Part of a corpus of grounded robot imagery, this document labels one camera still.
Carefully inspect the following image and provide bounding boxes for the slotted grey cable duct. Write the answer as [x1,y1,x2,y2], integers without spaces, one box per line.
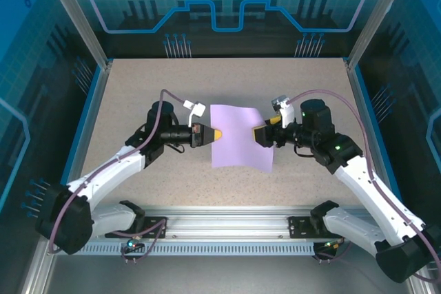
[54,242,316,256]

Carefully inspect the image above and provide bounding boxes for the aluminium frame post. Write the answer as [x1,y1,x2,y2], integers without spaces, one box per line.
[38,0,114,70]
[345,0,416,70]

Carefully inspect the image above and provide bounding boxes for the aluminium side rail blue strip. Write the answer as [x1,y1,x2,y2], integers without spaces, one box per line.
[57,61,113,214]
[346,61,407,214]

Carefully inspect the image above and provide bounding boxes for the aluminium lower frame rail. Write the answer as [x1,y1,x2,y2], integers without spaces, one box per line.
[20,238,58,294]
[408,262,435,294]

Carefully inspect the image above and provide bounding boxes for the thin black right gripper wire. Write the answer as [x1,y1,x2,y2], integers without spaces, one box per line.
[294,145,315,160]

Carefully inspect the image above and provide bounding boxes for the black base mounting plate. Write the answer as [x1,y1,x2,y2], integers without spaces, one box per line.
[287,216,320,239]
[105,216,169,239]

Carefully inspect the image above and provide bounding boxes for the black right base mounting plate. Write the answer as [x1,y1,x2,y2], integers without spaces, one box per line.
[287,216,320,239]

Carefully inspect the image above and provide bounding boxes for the black left base mounting plate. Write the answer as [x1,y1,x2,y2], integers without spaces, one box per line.
[105,216,169,239]

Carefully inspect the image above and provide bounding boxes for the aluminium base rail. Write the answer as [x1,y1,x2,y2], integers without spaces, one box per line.
[91,205,380,242]

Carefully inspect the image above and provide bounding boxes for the purple paper sheet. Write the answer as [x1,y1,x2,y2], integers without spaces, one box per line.
[209,103,276,172]

